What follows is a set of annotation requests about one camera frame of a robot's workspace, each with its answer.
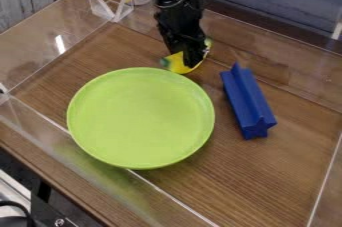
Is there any yellow toy banana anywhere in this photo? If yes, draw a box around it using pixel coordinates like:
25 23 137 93
160 38 212 75

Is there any blue star-shaped block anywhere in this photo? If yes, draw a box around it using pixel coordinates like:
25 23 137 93
220 63 278 140

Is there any green round plate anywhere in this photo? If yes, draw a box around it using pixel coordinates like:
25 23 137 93
65 67 215 170

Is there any clear acrylic corner bracket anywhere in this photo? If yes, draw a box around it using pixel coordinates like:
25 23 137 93
88 0 133 23

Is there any clear acrylic enclosure wall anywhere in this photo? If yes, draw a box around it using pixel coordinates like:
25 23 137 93
0 0 342 227

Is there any black cable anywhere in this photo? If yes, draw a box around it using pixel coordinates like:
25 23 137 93
0 199 35 227

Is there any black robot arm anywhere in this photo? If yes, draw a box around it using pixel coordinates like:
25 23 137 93
155 0 208 69

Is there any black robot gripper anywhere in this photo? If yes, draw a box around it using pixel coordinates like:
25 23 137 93
155 0 208 68

